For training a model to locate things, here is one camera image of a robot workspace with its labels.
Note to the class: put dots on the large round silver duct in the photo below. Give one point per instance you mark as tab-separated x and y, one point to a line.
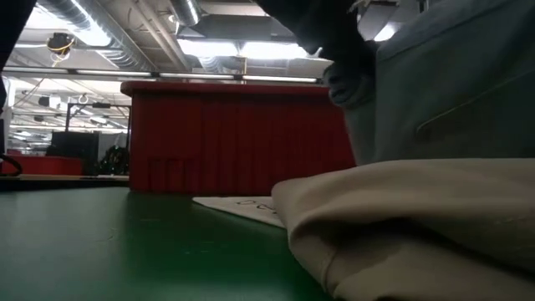
125	60

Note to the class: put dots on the black monitor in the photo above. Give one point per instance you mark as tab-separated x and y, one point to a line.
75	150

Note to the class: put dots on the small round silver duct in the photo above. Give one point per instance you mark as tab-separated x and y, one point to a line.
186	12

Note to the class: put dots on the light blue jeans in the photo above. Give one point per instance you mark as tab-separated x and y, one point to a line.
451	83

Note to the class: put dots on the large shiny metal duct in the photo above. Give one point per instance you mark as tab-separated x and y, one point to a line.
376	21

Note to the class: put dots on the red storage bin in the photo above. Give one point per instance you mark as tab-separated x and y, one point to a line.
46	165

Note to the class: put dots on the wooden workbench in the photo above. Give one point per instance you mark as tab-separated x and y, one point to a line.
62	179

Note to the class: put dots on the green table mat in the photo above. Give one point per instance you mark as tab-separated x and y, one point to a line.
125	251

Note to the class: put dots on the white printed tote bag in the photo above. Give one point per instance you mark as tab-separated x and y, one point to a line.
242	207

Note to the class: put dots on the black background robot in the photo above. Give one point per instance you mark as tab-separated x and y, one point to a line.
115	161

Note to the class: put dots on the khaki shorts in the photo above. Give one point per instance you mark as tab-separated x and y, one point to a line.
418	217

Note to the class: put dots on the bright ceiling light panel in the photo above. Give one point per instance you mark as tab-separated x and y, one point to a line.
209	48

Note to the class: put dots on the long linear ceiling light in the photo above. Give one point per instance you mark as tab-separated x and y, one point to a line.
125	73

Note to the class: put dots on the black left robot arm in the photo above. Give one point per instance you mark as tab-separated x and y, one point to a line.
12	25

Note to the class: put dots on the red plastic laundry bin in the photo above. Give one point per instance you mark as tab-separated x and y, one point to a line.
234	138

